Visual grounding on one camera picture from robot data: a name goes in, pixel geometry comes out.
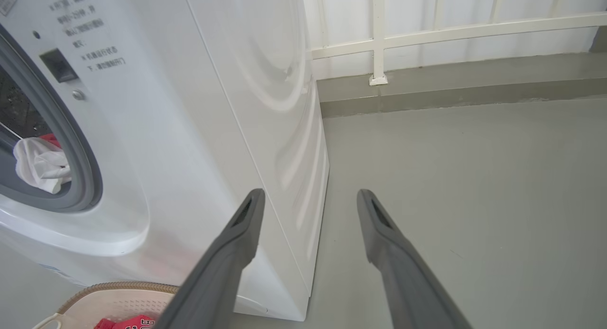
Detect red garment with white print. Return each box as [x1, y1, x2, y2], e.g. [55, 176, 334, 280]
[94, 314, 156, 329]

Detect cream perforated laundry basket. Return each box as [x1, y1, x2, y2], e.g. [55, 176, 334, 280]
[32, 281, 182, 329]

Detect white front-load washing machine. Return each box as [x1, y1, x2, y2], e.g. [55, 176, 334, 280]
[0, 0, 331, 322]

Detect white metal railing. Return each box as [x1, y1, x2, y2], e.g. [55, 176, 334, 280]
[303, 0, 607, 87]

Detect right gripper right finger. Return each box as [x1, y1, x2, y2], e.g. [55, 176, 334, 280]
[356, 189, 475, 329]

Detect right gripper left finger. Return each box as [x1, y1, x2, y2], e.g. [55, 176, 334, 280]
[154, 188, 266, 329]

